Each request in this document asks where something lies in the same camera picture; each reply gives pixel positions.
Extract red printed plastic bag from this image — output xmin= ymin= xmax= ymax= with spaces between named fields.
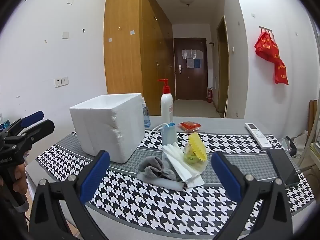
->
xmin=254 ymin=31 xmax=281 ymax=62
xmin=274 ymin=59 xmax=289 ymax=85

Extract small blue spray bottle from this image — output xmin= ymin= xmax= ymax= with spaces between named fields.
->
xmin=141 ymin=97 xmax=151 ymax=128

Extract white foam box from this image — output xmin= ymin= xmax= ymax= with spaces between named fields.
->
xmin=69 ymin=93 xmax=145 ymax=164

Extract grey sock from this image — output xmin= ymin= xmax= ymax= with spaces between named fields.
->
xmin=138 ymin=156 xmax=184 ymax=182

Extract dark brown door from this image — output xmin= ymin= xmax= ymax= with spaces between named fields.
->
xmin=173 ymin=37 xmax=208 ymax=100

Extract wooden boards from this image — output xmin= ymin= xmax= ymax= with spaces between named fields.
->
xmin=308 ymin=100 xmax=318 ymax=133

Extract white tissue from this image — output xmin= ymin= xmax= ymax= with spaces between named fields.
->
xmin=162 ymin=142 xmax=204 ymax=188

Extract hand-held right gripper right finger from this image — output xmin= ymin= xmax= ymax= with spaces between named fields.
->
xmin=211 ymin=151 xmax=293 ymax=240

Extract houndstooth tablecloth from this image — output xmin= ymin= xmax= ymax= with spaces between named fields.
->
xmin=35 ymin=129 xmax=315 ymax=232

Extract white bottle with red pump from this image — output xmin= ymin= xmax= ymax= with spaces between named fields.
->
xmin=157 ymin=79 xmax=174 ymax=124

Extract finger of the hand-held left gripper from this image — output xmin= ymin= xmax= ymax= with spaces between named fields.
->
xmin=4 ymin=111 xmax=45 ymax=137
xmin=9 ymin=119 xmax=55 ymax=150

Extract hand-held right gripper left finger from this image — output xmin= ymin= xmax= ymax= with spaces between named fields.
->
xmin=29 ymin=150 xmax=112 ymax=240

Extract metal wall hook rack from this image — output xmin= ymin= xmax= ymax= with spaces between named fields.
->
xmin=259 ymin=26 xmax=277 ymax=42

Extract wooden side door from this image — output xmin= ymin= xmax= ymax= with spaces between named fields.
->
xmin=216 ymin=15 xmax=230 ymax=118

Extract red snack packet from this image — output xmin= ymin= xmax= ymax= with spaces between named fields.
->
xmin=178 ymin=121 xmax=202 ymax=133

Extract yellow green plastic item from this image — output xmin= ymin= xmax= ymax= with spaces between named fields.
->
xmin=183 ymin=132 xmax=208 ymax=172

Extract person's left hand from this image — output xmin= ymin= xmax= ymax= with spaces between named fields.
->
xmin=14 ymin=165 xmax=28 ymax=198

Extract white remote control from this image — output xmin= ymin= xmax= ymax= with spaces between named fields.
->
xmin=244 ymin=122 xmax=270 ymax=149

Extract wooden wardrobe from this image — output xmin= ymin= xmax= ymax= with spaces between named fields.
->
xmin=103 ymin=0 xmax=175 ymax=117

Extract black smartphone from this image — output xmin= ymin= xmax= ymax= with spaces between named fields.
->
xmin=267 ymin=149 xmax=300 ymax=187

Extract black clip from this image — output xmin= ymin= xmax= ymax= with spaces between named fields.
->
xmin=284 ymin=135 xmax=298 ymax=158

